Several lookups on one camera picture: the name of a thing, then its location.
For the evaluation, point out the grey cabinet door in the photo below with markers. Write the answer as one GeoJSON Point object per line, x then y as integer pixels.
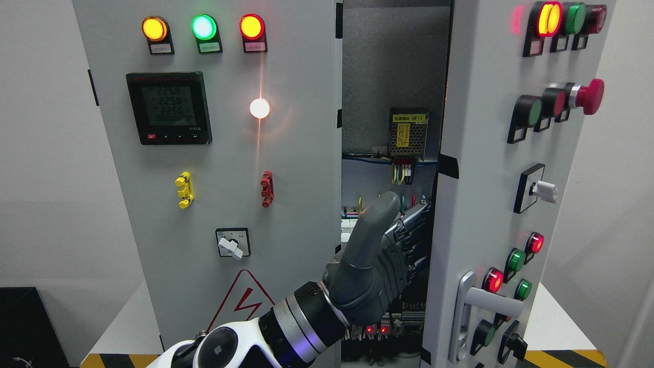
{"type": "Point", "coordinates": [295, 66]}
{"type": "Point", "coordinates": [504, 112]}

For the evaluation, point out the silver door handle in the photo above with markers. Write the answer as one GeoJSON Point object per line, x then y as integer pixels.
{"type": "Point", "coordinates": [469, 296]}

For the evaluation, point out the red electric warning sticker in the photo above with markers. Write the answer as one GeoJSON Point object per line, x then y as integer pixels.
{"type": "Point", "coordinates": [245, 299]}

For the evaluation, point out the yellow indicator lamp left door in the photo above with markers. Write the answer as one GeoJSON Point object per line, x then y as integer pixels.
{"type": "Point", "coordinates": [155, 28]}

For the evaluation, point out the green indicator lamp left door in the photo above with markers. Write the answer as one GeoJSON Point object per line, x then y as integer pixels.
{"type": "Point", "coordinates": [204, 27]}

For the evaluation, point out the red indicator lamp left door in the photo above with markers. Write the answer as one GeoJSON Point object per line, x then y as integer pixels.
{"type": "Point", "coordinates": [252, 26]}

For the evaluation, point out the relay terminal row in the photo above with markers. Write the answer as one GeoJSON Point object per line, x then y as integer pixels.
{"type": "Point", "coordinates": [400, 319]}

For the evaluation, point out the grey cabinet body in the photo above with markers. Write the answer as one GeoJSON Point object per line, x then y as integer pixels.
{"type": "Point", "coordinates": [395, 54]}

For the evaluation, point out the white socket breaker row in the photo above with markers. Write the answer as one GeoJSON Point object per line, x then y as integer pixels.
{"type": "Point", "coordinates": [347, 226]}

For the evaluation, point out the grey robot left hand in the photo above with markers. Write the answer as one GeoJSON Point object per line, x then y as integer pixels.
{"type": "Point", "coordinates": [385, 252]}

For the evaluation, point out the red terminal post pair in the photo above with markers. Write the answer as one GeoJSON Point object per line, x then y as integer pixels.
{"type": "Point", "coordinates": [267, 192]}

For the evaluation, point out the metal mesh power supply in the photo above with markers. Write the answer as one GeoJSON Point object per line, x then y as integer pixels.
{"type": "Point", "coordinates": [408, 132]}

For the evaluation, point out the red mushroom emergency button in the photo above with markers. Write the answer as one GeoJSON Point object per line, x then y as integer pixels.
{"type": "Point", "coordinates": [588, 97]}

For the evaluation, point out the right door rotary switch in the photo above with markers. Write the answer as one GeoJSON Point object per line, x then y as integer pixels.
{"type": "Point", "coordinates": [532, 187]}

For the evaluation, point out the white glowing lamp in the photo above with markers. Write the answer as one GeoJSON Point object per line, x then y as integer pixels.
{"type": "Point", "coordinates": [260, 108]}

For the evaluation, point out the black digital power meter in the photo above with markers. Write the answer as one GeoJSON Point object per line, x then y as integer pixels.
{"type": "Point", "coordinates": [170, 108]}

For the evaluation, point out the yellow terminal post pair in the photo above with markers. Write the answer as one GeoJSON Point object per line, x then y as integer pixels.
{"type": "Point", "coordinates": [185, 189]}

